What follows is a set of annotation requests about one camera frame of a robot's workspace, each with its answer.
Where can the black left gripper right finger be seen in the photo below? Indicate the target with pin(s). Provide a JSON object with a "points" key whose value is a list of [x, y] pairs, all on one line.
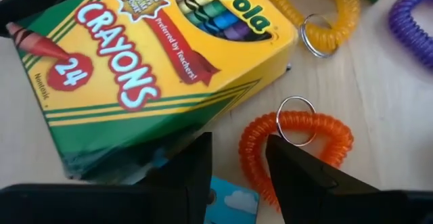
{"points": [[297, 183]]}

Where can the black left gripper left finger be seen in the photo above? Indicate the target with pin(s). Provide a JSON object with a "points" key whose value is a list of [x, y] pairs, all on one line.
{"points": [[193, 170]]}

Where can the green blue snack packet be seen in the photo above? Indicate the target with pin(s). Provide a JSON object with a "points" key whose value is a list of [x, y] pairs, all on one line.
{"points": [[233, 200]]}

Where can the yellow Crayola crayon box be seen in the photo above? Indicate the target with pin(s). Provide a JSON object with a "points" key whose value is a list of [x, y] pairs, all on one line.
{"points": [[203, 58]]}

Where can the black binder clip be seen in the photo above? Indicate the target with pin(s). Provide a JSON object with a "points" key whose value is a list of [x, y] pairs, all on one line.
{"points": [[34, 0]]}

